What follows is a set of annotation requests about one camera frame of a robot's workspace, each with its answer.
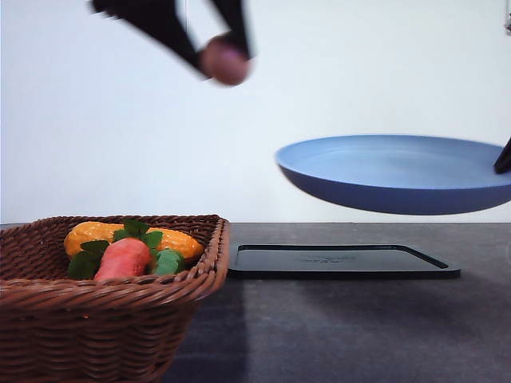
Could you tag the blue plate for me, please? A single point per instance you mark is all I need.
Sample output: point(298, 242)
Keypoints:
point(404, 175)

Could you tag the black gripper finger holding plate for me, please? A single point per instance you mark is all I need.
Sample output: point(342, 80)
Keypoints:
point(503, 163)

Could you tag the yellow toy corn cob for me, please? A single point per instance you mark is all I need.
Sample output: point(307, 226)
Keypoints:
point(189, 245)

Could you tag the black tray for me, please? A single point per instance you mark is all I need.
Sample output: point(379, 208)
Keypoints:
point(333, 261)

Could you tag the orange toy carrot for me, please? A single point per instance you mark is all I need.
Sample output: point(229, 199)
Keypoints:
point(132, 254)

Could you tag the brown wicker basket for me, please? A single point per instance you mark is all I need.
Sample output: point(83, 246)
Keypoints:
point(58, 329)

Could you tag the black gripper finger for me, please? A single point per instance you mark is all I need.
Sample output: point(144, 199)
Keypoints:
point(161, 20)
point(232, 11)

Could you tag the brown egg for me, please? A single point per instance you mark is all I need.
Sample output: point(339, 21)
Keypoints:
point(226, 58)

